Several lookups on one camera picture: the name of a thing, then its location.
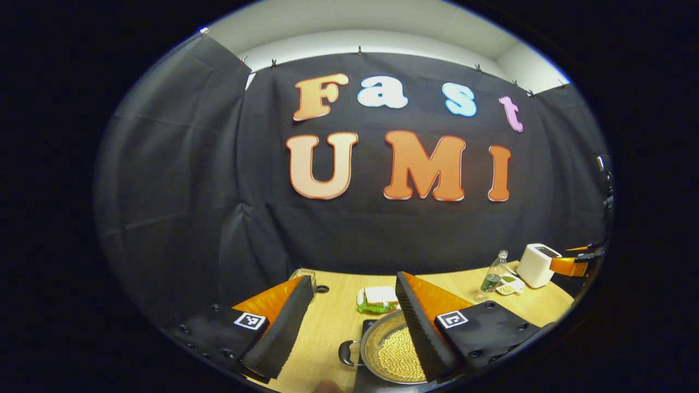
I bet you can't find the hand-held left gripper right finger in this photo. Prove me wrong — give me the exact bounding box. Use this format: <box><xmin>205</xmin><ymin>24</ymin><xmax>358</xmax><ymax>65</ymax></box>
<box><xmin>394</xmin><ymin>271</ymin><xmax>547</xmax><ymax>384</ymax></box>

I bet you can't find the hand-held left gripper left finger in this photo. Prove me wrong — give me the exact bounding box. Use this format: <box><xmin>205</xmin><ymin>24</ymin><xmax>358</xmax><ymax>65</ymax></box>
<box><xmin>164</xmin><ymin>275</ymin><xmax>316</xmax><ymax>383</ymax></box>

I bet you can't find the steel pot with black handle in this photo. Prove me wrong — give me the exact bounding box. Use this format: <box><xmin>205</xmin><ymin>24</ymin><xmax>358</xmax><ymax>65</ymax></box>
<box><xmin>338</xmin><ymin>309</ymin><xmax>437</xmax><ymax>385</ymax></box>

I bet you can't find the black induction cooktop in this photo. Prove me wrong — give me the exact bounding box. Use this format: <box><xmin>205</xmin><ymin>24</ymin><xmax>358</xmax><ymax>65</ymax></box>
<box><xmin>352</xmin><ymin>318</ymin><xmax>437</xmax><ymax>393</ymax></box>

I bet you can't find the white toaster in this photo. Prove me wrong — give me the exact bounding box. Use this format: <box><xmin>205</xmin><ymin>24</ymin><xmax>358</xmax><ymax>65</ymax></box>
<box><xmin>516</xmin><ymin>243</ymin><xmax>563</xmax><ymax>289</ymax></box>

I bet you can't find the pile of yellow soybeans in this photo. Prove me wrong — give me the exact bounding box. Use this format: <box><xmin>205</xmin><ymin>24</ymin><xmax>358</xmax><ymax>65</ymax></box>
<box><xmin>378</xmin><ymin>326</ymin><xmax>428</xmax><ymax>383</ymax></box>

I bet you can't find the sandwich on white plate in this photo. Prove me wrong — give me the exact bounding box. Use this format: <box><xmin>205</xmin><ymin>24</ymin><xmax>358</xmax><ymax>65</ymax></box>
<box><xmin>357</xmin><ymin>286</ymin><xmax>400</xmax><ymax>315</ymax></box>

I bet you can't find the white divided bean tray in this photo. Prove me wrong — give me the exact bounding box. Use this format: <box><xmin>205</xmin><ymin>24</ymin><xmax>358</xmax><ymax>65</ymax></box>
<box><xmin>495</xmin><ymin>274</ymin><xmax>526</xmax><ymax>296</ymax></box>

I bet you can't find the clear plastic water bottle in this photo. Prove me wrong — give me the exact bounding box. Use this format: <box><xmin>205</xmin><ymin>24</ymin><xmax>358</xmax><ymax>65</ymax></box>
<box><xmin>474</xmin><ymin>250</ymin><xmax>508</xmax><ymax>302</ymax></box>

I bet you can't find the black backdrop cloth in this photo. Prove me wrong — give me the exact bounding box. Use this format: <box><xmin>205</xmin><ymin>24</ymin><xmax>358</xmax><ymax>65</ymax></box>
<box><xmin>93</xmin><ymin>34</ymin><xmax>615</xmax><ymax>328</ymax></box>

